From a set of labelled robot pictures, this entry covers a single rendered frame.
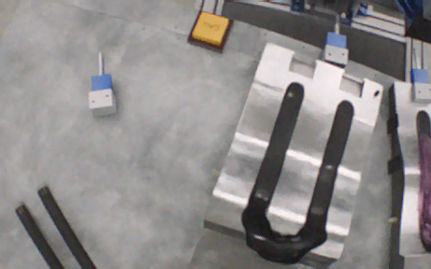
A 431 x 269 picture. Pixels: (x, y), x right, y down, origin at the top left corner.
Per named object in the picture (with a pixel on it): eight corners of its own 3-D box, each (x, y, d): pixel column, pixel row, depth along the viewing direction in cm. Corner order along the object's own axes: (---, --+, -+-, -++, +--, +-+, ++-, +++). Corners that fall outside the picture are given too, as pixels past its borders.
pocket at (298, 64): (291, 58, 118) (294, 50, 115) (315, 66, 118) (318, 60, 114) (285, 77, 117) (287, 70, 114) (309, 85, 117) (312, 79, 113)
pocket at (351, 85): (339, 76, 117) (342, 69, 114) (362, 84, 117) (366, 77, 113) (335, 94, 116) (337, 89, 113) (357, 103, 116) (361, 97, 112)
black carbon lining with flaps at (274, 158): (286, 81, 115) (291, 63, 106) (359, 108, 114) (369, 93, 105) (228, 249, 107) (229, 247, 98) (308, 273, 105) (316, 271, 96)
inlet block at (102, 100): (92, 60, 124) (88, 50, 119) (113, 56, 124) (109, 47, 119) (93, 116, 121) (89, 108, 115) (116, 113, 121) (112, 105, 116)
